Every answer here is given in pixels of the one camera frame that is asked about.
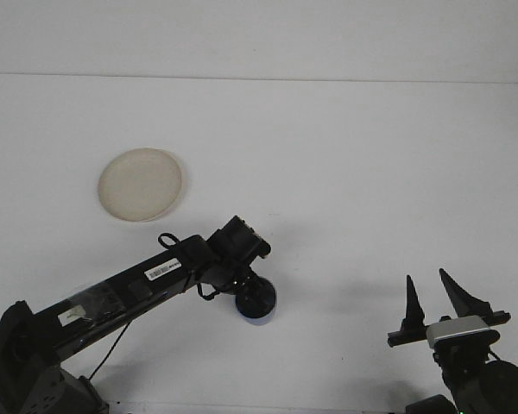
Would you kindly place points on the pale blue cup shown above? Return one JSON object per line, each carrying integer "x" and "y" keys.
{"x": 259, "y": 320}

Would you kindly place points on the pale round plate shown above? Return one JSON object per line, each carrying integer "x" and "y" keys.
{"x": 140, "y": 185}

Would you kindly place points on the gripper grey camera box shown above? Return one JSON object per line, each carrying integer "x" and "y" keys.
{"x": 457, "y": 330}

